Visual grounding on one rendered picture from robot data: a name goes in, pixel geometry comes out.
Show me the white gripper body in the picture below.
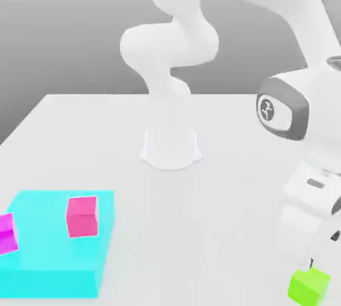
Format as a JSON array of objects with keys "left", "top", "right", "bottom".
[{"left": 281, "top": 197, "right": 341, "bottom": 270}]

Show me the small green cube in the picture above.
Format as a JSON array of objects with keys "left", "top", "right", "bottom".
[{"left": 287, "top": 267, "right": 332, "bottom": 306}]

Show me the small pink cube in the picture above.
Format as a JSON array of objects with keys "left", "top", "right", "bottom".
[{"left": 65, "top": 195, "right": 100, "bottom": 239}]

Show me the small magenta cube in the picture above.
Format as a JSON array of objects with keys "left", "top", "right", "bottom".
[{"left": 0, "top": 212, "right": 20, "bottom": 255}]

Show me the large cyan box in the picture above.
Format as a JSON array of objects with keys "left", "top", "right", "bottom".
[{"left": 0, "top": 190, "right": 116, "bottom": 299}]

